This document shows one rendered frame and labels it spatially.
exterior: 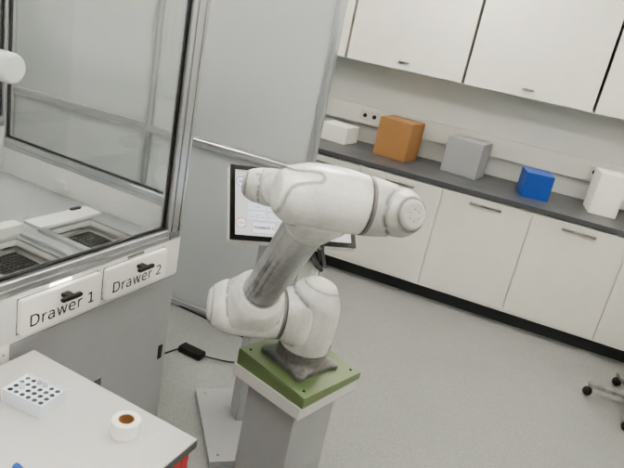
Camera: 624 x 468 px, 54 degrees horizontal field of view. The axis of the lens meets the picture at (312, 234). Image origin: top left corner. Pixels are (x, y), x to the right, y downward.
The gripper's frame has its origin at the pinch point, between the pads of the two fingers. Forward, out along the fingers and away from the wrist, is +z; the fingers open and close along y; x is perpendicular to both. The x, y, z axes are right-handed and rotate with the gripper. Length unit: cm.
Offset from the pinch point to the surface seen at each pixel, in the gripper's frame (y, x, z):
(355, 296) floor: -175, -129, 104
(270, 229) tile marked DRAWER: -15.9, -39.8, -0.3
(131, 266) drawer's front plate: 39, -37, 9
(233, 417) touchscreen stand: -23, -42, 96
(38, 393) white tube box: 78, 6, 18
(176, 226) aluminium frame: 19, -50, 1
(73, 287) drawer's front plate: 61, -26, 9
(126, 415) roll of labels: 62, 22, 17
